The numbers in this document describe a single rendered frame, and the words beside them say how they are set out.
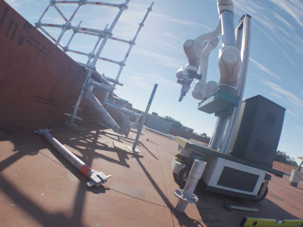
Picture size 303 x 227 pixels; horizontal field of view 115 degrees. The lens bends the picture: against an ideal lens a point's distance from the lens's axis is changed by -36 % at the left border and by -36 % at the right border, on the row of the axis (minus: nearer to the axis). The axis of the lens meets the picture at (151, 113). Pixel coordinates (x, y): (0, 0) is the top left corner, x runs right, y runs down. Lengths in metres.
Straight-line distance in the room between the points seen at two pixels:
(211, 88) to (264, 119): 0.63
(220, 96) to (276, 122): 0.60
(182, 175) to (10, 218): 0.98
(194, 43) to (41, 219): 1.20
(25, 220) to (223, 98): 1.14
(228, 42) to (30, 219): 1.29
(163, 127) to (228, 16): 6.74
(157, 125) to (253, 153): 6.56
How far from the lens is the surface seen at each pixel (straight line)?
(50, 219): 0.50
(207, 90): 1.58
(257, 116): 1.25
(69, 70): 1.70
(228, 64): 0.94
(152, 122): 7.50
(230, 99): 1.08
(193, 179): 0.70
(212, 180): 1.06
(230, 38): 1.13
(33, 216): 0.50
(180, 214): 0.76
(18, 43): 1.18
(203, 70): 1.82
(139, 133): 1.60
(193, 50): 1.11
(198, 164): 0.68
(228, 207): 1.02
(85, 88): 1.81
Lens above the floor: 0.36
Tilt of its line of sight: 3 degrees up
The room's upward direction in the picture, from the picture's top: 20 degrees clockwise
